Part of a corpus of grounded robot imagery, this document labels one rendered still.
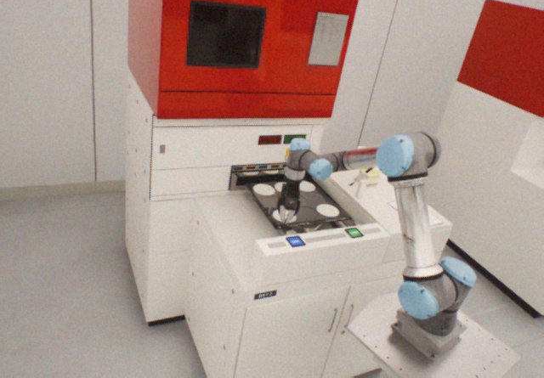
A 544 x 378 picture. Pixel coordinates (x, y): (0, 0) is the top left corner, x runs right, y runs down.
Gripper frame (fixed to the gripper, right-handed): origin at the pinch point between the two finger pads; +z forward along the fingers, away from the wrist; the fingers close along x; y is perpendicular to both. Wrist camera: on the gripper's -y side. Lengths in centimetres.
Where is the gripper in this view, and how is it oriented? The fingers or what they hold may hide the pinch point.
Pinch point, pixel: (285, 222)
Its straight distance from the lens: 180.6
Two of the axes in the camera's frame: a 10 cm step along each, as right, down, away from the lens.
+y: 0.4, -4.6, 8.9
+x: -9.9, -1.6, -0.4
